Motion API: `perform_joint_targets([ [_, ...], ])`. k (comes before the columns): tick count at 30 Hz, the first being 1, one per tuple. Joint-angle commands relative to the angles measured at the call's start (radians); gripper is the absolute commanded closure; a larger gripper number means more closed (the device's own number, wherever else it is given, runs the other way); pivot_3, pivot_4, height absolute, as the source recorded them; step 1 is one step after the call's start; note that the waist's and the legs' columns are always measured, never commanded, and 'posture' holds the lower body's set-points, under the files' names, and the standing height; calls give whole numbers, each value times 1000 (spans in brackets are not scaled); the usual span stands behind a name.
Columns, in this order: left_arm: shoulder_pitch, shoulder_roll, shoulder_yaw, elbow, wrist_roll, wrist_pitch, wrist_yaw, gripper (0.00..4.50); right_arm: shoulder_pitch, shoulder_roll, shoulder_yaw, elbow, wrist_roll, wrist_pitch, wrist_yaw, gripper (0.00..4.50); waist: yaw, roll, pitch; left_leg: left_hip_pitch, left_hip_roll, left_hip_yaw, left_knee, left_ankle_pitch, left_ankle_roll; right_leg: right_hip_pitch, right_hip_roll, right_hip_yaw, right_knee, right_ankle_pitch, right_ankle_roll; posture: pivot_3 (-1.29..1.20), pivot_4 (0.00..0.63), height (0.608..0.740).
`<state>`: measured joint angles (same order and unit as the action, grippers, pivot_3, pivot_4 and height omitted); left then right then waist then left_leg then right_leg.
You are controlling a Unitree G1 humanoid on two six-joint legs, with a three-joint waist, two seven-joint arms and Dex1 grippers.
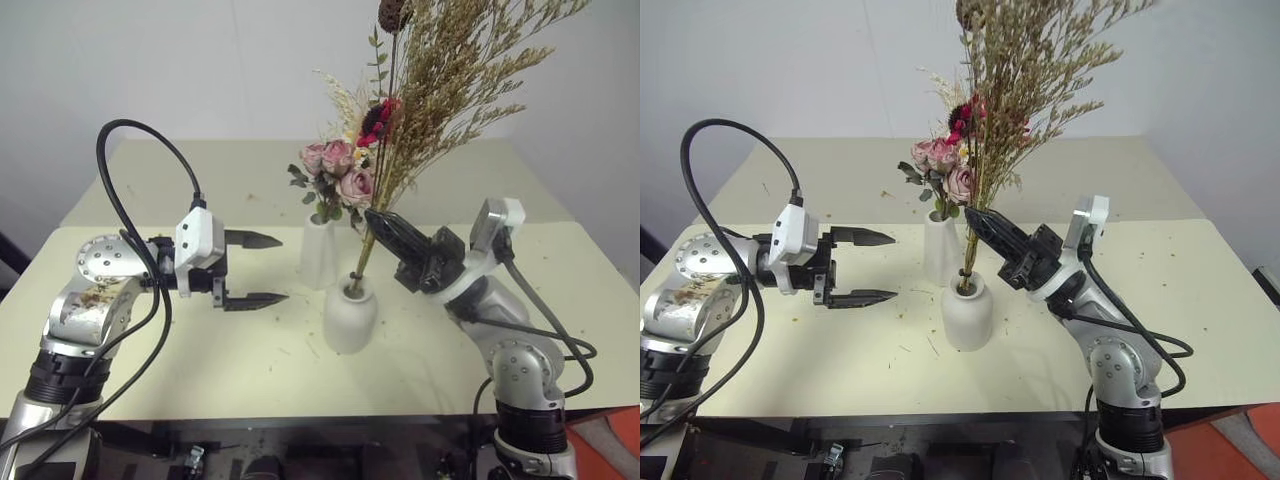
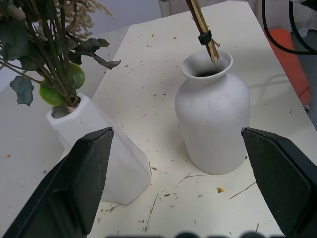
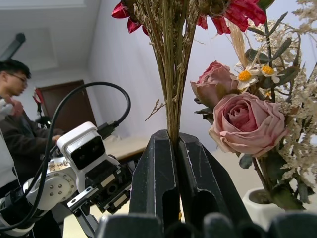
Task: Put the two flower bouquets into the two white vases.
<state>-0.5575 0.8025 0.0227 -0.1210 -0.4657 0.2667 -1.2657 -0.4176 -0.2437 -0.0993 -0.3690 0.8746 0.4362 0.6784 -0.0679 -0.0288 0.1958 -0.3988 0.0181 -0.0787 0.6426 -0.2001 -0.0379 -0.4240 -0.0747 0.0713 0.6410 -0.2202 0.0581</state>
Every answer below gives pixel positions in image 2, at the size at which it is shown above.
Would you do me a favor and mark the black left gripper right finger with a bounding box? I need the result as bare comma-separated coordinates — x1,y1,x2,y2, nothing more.
241,127,317,238

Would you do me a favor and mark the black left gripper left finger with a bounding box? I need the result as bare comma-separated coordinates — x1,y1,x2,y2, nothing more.
0,127,115,238

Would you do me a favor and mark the green leafy flower bouquet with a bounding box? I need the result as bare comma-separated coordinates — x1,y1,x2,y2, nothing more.
0,0,122,108

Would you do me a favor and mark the dried straw stem bouquet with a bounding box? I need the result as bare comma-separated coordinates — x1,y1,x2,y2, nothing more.
185,0,221,64

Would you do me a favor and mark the angular white ceramic vase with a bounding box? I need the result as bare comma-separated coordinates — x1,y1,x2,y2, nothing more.
46,93,152,206

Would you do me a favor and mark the round white ceramic vase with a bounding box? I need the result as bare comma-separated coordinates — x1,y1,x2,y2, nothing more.
174,51,251,175

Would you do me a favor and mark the orange object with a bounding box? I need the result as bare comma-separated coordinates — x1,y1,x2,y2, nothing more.
264,27,312,107

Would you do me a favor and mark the black cable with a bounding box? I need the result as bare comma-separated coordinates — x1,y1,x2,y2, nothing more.
261,0,317,56

